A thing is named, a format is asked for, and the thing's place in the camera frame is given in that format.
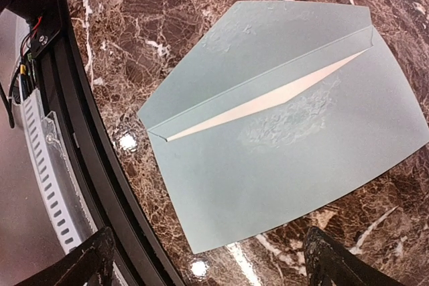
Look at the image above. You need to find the cream letter paper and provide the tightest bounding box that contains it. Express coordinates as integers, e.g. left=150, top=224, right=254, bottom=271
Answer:
left=166, top=49, right=367, bottom=142

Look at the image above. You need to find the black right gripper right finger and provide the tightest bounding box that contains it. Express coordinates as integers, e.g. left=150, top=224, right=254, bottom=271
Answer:
left=304, top=226, right=401, bottom=285

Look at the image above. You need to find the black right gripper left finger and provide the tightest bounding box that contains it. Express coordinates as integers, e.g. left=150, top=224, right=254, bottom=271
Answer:
left=32, top=227, right=115, bottom=285

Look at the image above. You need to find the blue-grey envelope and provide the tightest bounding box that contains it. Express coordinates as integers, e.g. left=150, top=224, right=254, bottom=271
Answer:
left=138, top=1, right=428, bottom=253

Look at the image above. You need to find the white slotted cable duct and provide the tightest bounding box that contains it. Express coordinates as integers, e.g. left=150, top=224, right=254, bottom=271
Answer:
left=19, top=90, right=97, bottom=254

